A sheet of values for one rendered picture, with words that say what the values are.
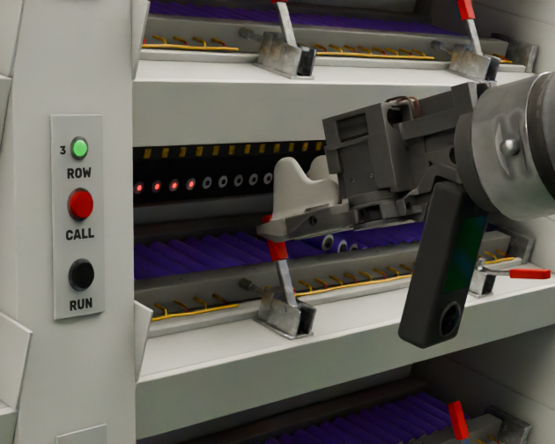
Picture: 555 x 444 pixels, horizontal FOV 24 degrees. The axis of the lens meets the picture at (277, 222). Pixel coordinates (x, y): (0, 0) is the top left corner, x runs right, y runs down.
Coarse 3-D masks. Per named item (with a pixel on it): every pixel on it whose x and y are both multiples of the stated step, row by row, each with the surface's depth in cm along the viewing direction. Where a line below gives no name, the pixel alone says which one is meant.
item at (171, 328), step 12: (492, 264) 125; (504, 264) 127; (516, 264) 129; (360, 288) 109; (372, 288) 110; (384, 288) 111; (396, 288) 113; (312, 300) 104; (324, 300) 105; (336, 300) 106; (228, 312) 96; (240, 312) 97; (252, 312) 98; (168, 324) 91; (180, 324) 92; (192, 324) 93; (204, 324) 94; (216, 324) 95; (156, 336) 90
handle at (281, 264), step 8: (264, 216) 97; (272, 248) 97; (280, 248) 97; (272, 256) 97; (280, 256) 97; (280, 264) 97; (280, 272) 97; (288, 272) 97; (280, 280) 97; (288, 280) 97; (288, 288) 97; (288, 296) 97; (296, 304) 97
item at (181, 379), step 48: (528, 240) 129; (528, 288) 123; (144, 336) 82; (192, 336) 92; (240, 336) 94; (336, 336) 99; (384, 336) 104; (480, 336) 117; (144, 384) 83; (192, 384) 87; (240, 384) 91; (288, 384) 96; (336, 384) 101; (144, 432) 85
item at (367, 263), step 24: (504, 240) 129; (264, 264) 104; (288, 264) 105; (312, 264) 106; (336, 264) 109; (360, 264) 112; (384, 264) 114; (408, 264) 117; (144, 288) 92; (168, 288) 94; (192, 288) 96; (216, 288) 98; (240, 288) 100; (312, 288) 107; (336, 288) 107; (168, 312) 95; (192, 312) 94
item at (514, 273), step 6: (480, 264) 117; (480, 270) 117; (486, 270) 116; (492, 270) 116; (498, 270) 116; (504, 270) 115; (510, 270) 114; (516, 270) 114; (522, 270) 114; (528, 270) 113; (534, 270) 113; (540, 270) 112; (546, 270) 113; (510, 276) 114; (516, 276) 114; (522, 276) 114; (528, 276) 113; (534, 276) 113; (540, 276) 112; (546, 276) 113
